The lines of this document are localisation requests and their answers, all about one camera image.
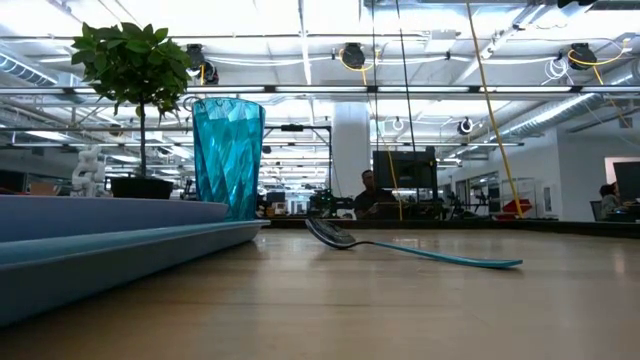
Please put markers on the red cart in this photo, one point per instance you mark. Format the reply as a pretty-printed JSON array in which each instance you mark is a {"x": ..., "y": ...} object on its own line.
[{"x": 517, "y": 206}]

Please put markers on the green leafy plant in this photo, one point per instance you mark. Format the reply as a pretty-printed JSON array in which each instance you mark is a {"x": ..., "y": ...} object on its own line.
[{"x": 132, "y": 60}]

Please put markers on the black cabinet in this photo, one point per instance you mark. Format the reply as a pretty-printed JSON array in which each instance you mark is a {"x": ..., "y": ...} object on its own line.
[{"x": 410, "y": 170}]

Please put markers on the pale lavender plate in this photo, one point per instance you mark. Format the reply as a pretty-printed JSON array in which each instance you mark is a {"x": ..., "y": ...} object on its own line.
[{"x": 100, "y": 217}]

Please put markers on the teal faceted plastic cup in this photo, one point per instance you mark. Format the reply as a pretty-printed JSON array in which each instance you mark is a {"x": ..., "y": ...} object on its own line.
[{"x": 227, "y": 160}]

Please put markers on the black background robot arm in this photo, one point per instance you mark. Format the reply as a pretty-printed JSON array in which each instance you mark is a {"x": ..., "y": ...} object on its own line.
[{"x": 327, "y": 202}]

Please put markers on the black plant pot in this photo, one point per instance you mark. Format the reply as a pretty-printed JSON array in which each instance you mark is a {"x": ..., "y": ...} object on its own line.
[{"x": 141, "y": 187}]

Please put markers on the person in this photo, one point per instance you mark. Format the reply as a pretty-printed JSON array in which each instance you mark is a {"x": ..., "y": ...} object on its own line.
[
  {"x": 609, "y": 202},
  {"x": 372, "y": 200}
]

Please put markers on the dark wall monitor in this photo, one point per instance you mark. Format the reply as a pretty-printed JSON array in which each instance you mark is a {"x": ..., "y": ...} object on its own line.
[{"x": 627, "y": 180}]

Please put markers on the white robot figure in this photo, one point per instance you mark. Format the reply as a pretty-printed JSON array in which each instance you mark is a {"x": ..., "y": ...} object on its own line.
[{"x": 89, "y": 172}]

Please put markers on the black metal frame rig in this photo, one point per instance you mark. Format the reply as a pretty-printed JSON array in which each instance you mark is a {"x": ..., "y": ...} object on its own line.
[{"x": 292, "y": 128}]

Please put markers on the blue plastic tray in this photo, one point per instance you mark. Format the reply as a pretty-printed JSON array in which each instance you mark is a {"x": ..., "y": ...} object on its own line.
[{"x": 100, "y": 270}]

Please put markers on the black table frame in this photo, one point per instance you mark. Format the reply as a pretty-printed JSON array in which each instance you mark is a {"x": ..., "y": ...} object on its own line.
[{"x": 450, "y": 225}]

